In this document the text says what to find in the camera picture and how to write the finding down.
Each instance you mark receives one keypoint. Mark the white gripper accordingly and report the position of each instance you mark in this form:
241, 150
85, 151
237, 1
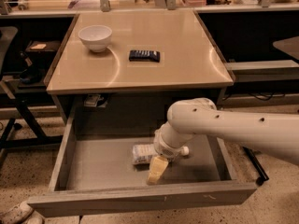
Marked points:
165, 147

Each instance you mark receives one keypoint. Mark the blue plastic water bottle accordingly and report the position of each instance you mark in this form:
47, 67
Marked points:
142, 154

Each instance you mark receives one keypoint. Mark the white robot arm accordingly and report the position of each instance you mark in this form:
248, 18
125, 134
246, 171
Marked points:
273, 134

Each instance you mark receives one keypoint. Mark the grey open top drawer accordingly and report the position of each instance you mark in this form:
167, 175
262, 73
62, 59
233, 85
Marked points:
94, 171

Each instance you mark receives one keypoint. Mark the grey counter cabinet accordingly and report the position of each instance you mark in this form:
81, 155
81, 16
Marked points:
152, 49

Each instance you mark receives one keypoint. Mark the black wheeled stand leg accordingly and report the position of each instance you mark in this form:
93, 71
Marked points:
263, 177

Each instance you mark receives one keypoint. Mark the dark blue snack bag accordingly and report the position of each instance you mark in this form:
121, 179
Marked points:
138, 55

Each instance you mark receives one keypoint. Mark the white ceramic bowl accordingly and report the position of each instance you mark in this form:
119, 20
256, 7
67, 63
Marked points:
95, 38

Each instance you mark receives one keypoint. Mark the white shoe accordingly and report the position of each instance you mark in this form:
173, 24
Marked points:
16, 214

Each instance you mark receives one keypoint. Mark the black chair frame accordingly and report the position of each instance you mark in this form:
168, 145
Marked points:
8, 33

